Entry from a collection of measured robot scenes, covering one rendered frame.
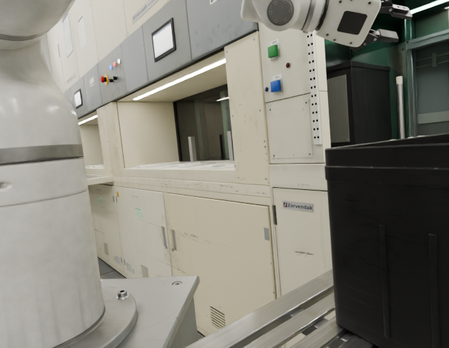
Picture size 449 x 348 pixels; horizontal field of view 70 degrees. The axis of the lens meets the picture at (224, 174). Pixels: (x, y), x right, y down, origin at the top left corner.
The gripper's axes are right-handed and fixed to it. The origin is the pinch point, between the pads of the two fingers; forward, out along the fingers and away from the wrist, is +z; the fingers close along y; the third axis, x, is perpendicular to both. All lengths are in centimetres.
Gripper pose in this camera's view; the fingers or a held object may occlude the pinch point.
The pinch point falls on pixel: (394, 24)
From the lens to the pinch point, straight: 80.6
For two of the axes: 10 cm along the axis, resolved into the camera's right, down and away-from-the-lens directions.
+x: 1.3, -7.8, 6.1
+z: 9.8, 1.8, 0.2
